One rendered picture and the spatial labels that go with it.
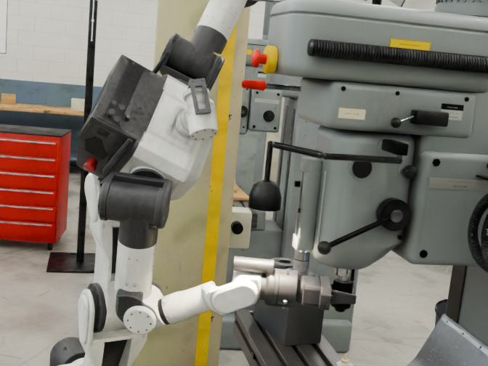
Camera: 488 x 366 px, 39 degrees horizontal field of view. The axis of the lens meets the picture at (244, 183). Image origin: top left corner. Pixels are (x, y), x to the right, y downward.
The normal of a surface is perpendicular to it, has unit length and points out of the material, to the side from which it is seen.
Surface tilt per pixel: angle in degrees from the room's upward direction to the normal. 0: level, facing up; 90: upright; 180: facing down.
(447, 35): 90
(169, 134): 57
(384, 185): 90
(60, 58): 90
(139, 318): 105
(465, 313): 90
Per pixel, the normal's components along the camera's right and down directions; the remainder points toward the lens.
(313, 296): -0.05, 0.17
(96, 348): 0.50, 0.32
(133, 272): -0.04, 0.41
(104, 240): 0.51, 0.06
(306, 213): 0.21, 0.18
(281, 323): -0.91, -0.01
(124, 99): 0.47, -0.36
